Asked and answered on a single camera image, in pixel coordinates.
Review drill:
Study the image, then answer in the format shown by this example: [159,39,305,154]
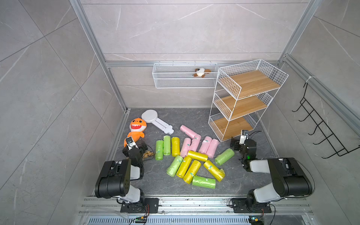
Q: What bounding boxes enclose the yellow roll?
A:
[171,137,180,157]
[203,160,226,182]
[183,160,202,184]
[176,156,192,178]

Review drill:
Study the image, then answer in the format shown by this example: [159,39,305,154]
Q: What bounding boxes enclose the yellow roll horizontal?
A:
[187,151,208,162]

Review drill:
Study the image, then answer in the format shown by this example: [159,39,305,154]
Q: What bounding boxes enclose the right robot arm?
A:
[230,138,315,212]

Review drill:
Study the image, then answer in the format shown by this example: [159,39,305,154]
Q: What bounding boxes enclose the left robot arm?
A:
[95,142,148,205]

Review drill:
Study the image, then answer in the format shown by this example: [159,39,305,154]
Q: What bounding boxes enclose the tiger striped small toy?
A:
[142,151,154,159]

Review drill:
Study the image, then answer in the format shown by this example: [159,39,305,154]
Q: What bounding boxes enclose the green roll right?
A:
[215,148,235,166]

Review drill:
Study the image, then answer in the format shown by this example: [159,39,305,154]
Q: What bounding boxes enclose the green roll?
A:
[166,155,183,177]
[163,135,171,156]
[215,148,235,166]
[192,176,216,189]
[155,140,164,160]

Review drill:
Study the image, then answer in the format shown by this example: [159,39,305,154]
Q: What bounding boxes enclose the green roll far left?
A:
[155,140,164,160]

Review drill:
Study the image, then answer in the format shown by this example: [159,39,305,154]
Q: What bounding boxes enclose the pink roll rightmost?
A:
[206,139,219,158]

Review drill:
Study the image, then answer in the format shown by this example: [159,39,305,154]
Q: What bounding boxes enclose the orange shark plush toy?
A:
[124,118,147,147]

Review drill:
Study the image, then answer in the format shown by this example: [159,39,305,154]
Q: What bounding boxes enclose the white folding stand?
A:
[141,109,174,135]

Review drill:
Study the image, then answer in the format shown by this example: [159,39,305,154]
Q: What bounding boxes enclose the green roll lower left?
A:
[166,155,183,177]

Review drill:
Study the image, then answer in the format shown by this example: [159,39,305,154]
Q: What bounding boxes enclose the pink roll top angled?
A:
[180,125,197,139]

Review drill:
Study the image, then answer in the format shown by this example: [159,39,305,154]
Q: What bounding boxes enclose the green roll bottom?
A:
[192,176,216,189]

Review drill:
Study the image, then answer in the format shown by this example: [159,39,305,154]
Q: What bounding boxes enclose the pink roll leftmost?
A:
[180,138,192,158]

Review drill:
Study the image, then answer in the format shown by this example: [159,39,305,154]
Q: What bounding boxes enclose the brown white plush puppy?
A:
[193,67,212,78]

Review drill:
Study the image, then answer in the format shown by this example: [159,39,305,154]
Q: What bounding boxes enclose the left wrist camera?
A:
[125,136,138,150]

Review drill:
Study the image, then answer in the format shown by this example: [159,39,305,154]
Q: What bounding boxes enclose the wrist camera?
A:
[239,130,249,145]
[125,136,138,150]

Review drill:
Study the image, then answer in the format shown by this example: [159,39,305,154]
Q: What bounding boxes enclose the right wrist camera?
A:
[239,130,249,145]

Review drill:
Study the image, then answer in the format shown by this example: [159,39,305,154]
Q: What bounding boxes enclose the white three-tier wire shelf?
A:
[208,59,288,142]

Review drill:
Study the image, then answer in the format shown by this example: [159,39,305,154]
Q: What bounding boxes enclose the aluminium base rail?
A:
[74,195,318,225]

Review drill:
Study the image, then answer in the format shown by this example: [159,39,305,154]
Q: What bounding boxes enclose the white wall wire basket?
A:
[152,62,219,89]

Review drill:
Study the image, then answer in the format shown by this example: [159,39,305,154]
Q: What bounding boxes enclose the black wall hook rack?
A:
[292,83,360,159]

